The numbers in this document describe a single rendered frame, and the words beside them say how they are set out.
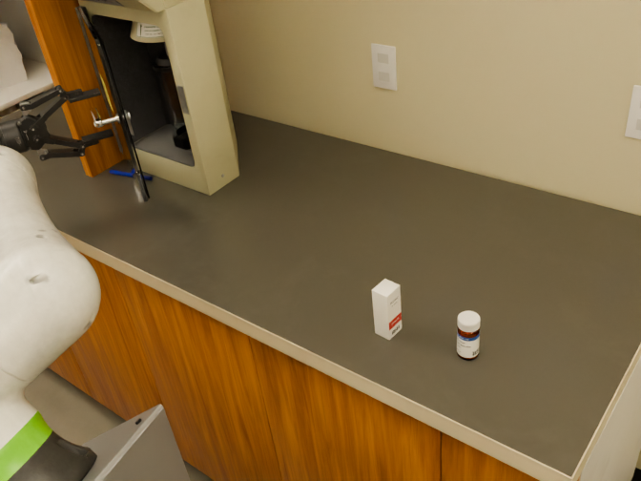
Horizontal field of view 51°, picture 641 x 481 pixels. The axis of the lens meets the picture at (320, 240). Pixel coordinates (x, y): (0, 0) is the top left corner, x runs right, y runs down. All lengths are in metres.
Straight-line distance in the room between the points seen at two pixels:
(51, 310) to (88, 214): 1.01
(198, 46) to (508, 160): 0.78
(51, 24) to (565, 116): 1.22
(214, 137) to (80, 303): 0.96
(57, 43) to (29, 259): 1.09
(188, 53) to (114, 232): 0.46
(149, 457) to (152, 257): 0.78
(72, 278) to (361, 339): 0.62
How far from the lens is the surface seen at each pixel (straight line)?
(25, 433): 0.86
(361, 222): 1.55
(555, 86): 1.58
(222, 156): 1.74
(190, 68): 1.62
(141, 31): 1.69
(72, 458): 0.87
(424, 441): 1.27
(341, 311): 1.32
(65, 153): 1.68
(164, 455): 0.88
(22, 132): 1.65
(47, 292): 0.80
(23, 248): 0.84
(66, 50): 1.86
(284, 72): 1.99
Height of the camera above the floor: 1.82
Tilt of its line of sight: 36 degrees down
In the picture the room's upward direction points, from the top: 7 degrees counter-clockwise
